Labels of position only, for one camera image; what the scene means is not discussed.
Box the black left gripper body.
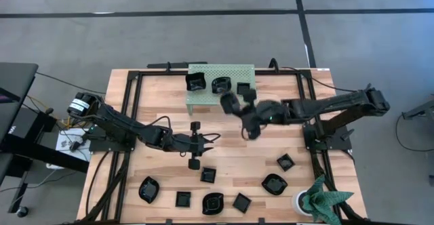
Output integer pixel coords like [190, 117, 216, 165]
[162, 121, 204, 171]

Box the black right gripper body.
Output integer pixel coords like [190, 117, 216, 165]
[239, 89, 285, 140]

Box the black wavy square mini plate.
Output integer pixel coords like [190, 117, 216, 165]
[185, 71, 207, 92]
[220, 91, 241, 115]

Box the small black square mini plate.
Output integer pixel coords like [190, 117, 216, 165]
[175, 190, 192, 208]
[199, 166, 217, 184]
[232, 192, 252, 214]
[236, 81, 251, 96]
[276, 153, 296, 172]

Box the black leaf-shaped mini plate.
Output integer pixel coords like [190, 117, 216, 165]
[211, 76, 233, 95]
[260, 173, 288, 197]
[138, 176, 160, 205]
[201, 192, 225, 216]

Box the green perforated metal shelf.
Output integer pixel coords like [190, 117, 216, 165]
[185, 64, 257, 117]

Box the black bar with clamp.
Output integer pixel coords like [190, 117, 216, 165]
[146, 61, 208, 69]

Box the black floor tape strip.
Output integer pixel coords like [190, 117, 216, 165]
[292, 0, 317, 68]
[0, 7, 434, 18]

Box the green plant in white pot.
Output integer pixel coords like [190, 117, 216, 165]
[292, 174, 355, 225]

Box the white printed paper sheet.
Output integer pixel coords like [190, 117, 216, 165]
[56, 127, 92, 161]

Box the black stand foot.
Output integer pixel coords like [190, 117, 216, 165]
[401, 98, 434, 121]

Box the black desk with legs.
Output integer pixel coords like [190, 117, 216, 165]
[0, 62, 91, 218]

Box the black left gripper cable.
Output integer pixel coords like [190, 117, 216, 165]
[199, 132, 222, 142]

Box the right gripper cable loop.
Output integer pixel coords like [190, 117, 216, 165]
[240, 121, 262, 141]

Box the black cable to right arm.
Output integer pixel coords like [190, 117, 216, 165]
[269, 58, 370, 93]

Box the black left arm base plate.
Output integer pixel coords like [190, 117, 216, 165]
[88, 125, 136, 152]

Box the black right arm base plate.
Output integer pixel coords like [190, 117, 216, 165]
[302, 123, 353, 151]

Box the thin black cable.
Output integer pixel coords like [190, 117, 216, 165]
[35, 71, 106, 95]

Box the black floor cable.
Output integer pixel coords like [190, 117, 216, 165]
[395, 112, 434, 152]

